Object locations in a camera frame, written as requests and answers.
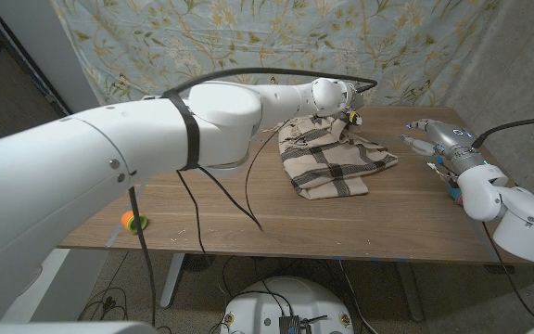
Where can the orange and green cup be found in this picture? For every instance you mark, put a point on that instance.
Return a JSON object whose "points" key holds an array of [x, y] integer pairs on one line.
{"points": [[133, 222]]}

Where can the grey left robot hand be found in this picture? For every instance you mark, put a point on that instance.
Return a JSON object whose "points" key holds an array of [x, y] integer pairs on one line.
{"points": [[352, 95]]}

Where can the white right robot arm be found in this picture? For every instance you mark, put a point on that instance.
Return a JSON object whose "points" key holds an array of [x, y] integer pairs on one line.
{"points": [[512, 209]]}

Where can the grey table leg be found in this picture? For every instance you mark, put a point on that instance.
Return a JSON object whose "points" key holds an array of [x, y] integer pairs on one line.
{"points": [[410, 292]]}

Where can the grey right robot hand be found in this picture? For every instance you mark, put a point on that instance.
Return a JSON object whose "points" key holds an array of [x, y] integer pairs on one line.
{"points": [[450, 139]]}

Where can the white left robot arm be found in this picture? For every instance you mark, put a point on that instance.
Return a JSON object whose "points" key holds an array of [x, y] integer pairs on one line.
{"points": [[109, 162]]}

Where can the dark round floor object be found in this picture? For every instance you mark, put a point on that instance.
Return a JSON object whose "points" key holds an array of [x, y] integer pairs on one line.
{"points": [[199, 262]]}

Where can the white table leg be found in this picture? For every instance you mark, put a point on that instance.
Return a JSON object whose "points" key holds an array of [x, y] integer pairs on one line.
{"points": [[173, 278]]}

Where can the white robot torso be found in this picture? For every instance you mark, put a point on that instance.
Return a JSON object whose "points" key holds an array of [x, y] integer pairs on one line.
{"points": [[285, 301]]}

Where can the beige plaid scarf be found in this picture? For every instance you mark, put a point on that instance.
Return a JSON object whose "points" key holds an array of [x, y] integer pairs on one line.
{"points": [[327, 162]]}

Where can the floral printed backdrop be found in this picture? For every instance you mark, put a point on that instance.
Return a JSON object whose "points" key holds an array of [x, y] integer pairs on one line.
{"points": [[295, 37]]}

